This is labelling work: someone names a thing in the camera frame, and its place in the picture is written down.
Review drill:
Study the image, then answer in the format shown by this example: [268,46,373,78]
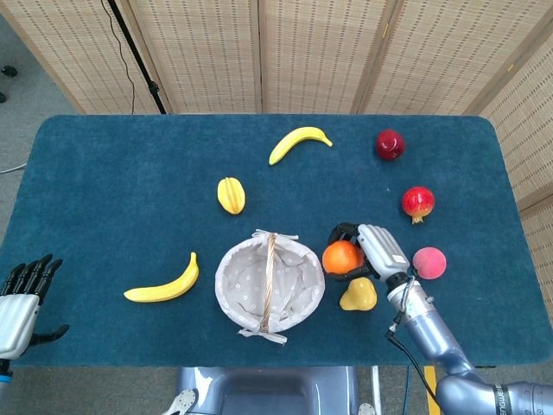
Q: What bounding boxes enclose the red plastic pomegranate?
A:
[401,186,436,225]

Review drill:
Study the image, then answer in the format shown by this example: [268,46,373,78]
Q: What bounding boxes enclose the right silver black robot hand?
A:
[327,222,410,284]

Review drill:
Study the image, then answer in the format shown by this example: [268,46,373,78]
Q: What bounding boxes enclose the orange plastic orange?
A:
[321,240,365,276]

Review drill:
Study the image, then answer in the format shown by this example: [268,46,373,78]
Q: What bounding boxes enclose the thin black hanging cable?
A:
[99,0,138,114]

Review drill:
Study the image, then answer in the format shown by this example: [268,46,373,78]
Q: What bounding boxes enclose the dark red plastic apple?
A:
[374,128,406,162]

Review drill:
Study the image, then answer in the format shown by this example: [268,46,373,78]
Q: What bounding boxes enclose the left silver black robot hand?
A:
[0,253,70,360]

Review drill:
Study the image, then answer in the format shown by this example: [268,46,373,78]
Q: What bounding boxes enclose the white table leg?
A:
[370,366,382,415]

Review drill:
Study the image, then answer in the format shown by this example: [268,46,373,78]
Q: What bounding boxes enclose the silver blue robot torso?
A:
[166,366,377,415]

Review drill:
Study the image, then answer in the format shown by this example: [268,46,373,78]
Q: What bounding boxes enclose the black stand pole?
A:
[105,0,169,115]

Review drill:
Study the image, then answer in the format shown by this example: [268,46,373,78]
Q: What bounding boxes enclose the yellow plastic banana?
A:
[268,126,334,166]
[124,252,200,303]

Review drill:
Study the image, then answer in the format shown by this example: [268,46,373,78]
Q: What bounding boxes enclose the yellow plastic starfruit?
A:
[217,176,246,216]

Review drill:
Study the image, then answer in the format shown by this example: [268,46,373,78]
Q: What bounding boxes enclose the teal blue tablecloth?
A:
[0,114,553,368]

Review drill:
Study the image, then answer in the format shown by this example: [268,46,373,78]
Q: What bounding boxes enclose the pink plastic peach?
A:
[411,246,448,281]

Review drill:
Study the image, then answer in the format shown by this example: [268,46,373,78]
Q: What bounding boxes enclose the wicker basket with cloth liner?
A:
[214,228,326,346]

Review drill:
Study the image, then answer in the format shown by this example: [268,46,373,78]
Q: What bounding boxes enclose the yellow plastic pear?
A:
[339,277,378,312]

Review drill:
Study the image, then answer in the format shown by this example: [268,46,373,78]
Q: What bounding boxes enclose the black cable on robot arm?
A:
[385,322,438,401]

